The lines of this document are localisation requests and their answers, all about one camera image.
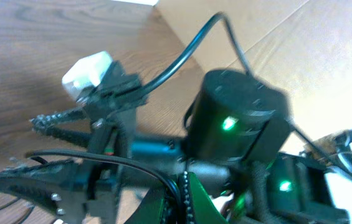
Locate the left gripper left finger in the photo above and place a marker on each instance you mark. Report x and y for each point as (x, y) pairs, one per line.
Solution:
(155, 208)

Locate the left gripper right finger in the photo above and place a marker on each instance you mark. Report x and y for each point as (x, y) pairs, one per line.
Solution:
(197, 205)

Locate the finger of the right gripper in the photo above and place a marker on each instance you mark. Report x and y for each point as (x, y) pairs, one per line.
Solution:
(49, 186)
(47, 125)

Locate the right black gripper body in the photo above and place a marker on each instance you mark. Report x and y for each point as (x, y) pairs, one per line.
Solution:
(98, 181)

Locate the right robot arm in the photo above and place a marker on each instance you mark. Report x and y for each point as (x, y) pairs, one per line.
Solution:
(228, 168)

